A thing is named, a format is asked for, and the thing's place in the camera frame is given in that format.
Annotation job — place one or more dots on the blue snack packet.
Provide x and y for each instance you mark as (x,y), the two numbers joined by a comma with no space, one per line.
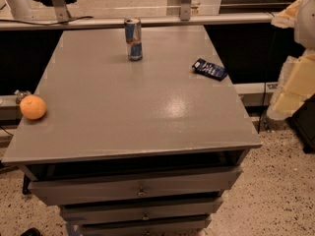
(209,69)

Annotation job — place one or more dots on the grey metal bracket centre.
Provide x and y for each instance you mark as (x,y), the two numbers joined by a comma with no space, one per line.
(185,10)

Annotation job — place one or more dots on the redbull can blue silver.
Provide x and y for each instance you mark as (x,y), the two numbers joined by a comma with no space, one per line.
(133,37)

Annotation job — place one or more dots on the grey metal bracket left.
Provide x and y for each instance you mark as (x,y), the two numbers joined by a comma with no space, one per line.
(61,10)

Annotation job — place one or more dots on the grey metal bracket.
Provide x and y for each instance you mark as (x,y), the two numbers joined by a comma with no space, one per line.
(61,10)
(185,10)

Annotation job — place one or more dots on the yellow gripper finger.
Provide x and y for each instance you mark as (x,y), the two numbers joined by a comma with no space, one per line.
(296,84)
(286,18)

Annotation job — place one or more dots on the white pipe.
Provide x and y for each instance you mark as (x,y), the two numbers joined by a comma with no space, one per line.
(20,9)

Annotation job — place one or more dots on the bottom grey drawer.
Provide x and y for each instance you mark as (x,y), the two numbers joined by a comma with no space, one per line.
(146,228)

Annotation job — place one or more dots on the grey metal rail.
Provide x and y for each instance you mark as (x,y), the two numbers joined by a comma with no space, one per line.
(90,23)

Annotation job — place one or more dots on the black object on floor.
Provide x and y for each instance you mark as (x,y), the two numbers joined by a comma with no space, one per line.
(31,232)

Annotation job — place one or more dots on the top grey drawer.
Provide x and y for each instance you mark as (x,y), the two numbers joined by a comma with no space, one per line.
(135,186)

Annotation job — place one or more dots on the middle grey drawer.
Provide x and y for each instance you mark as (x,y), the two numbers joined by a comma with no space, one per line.
(141,211)

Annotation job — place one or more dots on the grey drawer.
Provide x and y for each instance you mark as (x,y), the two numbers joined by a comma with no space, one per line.
(135,186)
(146,228)
(141,211)

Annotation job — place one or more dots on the small metal object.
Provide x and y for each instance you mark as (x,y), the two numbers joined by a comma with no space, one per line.
(21,94)

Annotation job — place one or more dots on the orange fruit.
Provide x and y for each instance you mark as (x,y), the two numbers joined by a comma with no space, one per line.
(32,107)

